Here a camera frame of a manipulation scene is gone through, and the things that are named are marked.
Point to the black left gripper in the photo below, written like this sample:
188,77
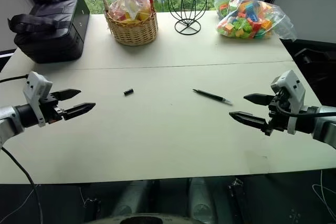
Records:
50,108

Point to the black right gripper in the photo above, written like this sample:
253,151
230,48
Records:
278,113

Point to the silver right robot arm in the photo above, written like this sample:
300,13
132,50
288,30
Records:
321,121

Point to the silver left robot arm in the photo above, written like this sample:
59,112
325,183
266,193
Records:
10,119

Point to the black pen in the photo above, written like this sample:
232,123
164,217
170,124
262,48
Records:
210,96

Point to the black pen cap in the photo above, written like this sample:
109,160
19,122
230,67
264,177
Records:
128,91

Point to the black chair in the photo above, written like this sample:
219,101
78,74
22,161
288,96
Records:
315,72

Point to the black carry bag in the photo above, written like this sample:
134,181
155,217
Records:
50,27

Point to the clear bag of colourful blocks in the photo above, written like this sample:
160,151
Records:
249,19

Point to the wicker basket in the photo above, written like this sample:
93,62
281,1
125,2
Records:
134,24

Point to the dark rounded robot leg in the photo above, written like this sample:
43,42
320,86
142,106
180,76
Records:
200,197

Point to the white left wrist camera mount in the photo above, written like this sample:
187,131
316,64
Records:
35,87

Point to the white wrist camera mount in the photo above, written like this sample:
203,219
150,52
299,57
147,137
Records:
291,90
35,87

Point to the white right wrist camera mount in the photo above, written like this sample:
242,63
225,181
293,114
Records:
291,90

